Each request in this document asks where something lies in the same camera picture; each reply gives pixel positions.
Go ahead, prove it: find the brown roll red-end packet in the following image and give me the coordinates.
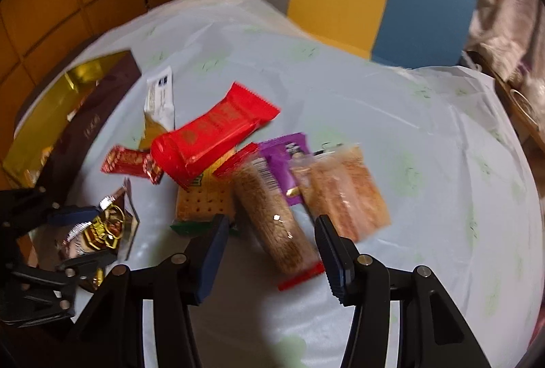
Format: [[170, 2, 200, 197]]
[[213, 143, 325, 290]]

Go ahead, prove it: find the brown gold coffee packet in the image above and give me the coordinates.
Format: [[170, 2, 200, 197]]
[[57, 178, 141, 294]]

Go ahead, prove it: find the purple snack packet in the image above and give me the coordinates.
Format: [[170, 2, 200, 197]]
[[258, 133, 310, 206]]

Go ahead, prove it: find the green yellow cracker packet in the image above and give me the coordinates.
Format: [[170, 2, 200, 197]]
[[171, 148, 236, 236]]

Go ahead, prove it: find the clear wafer cake packet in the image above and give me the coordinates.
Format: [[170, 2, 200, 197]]
[[290, 144, 391, 243]]

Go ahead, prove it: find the large red snack packet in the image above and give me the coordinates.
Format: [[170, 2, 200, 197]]
[[151, 82, 280, 189]]

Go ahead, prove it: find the small dark red candy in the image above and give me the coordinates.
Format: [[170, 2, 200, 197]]
[[101, 145, 164, 185]]

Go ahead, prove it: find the gold metal tin box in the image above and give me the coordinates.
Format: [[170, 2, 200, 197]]
[[3, 50, 141, 203]]

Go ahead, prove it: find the light blue smiley tablecloth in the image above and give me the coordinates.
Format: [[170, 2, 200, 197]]
[[25, 0, 545, 368]]

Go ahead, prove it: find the white gold sachet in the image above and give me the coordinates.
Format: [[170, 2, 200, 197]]
[[139, 66, 175, 150]]

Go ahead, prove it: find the wooden side shelf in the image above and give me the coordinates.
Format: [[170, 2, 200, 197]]
[[467, 50, 545, 151]]

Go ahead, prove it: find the beige crumpled blanket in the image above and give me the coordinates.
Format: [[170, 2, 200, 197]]
[[468, 0, 544, 107]]

